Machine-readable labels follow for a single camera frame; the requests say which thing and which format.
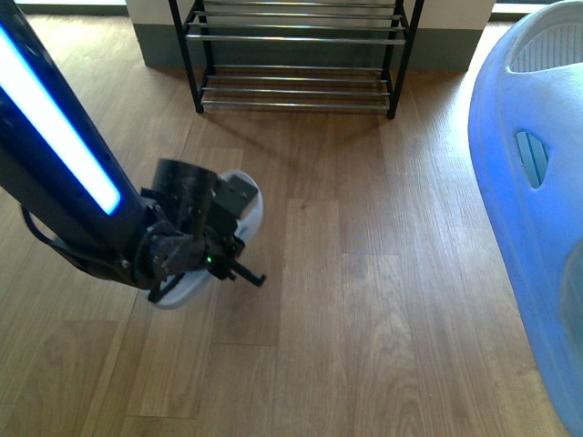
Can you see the black gripper finger in shoe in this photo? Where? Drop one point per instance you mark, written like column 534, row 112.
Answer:
column 245, row 273

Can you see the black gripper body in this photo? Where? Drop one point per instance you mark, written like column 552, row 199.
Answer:
column 162, row 251

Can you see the white blue slide sandal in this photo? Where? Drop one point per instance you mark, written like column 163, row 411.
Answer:
column 226, row 238

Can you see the black robot arm blue light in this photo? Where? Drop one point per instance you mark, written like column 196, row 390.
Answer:
column 191, row 224

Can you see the black metal shoe rack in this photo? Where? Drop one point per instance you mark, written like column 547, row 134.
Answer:
column 341, row 56

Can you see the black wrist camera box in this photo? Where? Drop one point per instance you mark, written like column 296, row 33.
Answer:
column 233, row 196

